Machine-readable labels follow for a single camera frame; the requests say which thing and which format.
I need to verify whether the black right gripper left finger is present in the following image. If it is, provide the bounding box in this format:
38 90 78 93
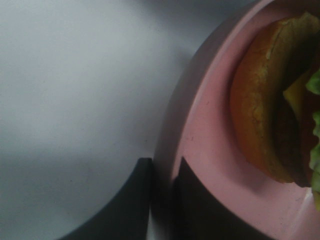
62 158 153 240

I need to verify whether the burger with lettuce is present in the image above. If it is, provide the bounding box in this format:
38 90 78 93
229 12 320 207

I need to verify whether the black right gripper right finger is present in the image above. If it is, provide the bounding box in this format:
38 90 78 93
171 156 298 240

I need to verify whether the pink round plate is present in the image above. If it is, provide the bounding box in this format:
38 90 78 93
151 0 320 240

